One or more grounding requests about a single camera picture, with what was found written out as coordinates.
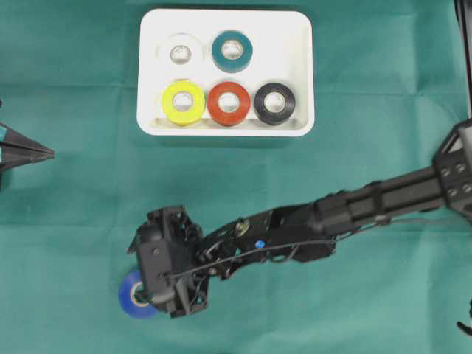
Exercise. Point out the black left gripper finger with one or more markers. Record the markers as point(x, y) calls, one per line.
point(14, 139)
point(11, 160)

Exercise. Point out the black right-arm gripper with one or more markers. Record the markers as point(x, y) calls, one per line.
point(193, 235)

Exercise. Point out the blue tape roll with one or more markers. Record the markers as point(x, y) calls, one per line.
point(136, 309)

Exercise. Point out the yellow tape roll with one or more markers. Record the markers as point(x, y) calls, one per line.
point(189, 116)

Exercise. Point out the red tape roll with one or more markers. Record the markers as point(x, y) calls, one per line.
point(228, 118)

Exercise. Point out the white tape roll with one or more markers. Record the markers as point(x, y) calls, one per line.
point(180, 53)

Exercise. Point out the black tape roll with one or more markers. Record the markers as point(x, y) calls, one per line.
point(274, 103)

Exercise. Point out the teal tape roll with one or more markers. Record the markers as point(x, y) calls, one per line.
point(232, 51)

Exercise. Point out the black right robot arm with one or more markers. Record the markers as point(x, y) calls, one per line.
point(308, 232)

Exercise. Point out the white plastic case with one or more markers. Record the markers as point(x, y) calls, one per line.
point(282, 52)

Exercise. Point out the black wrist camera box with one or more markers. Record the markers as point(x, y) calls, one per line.
point(162, 252)

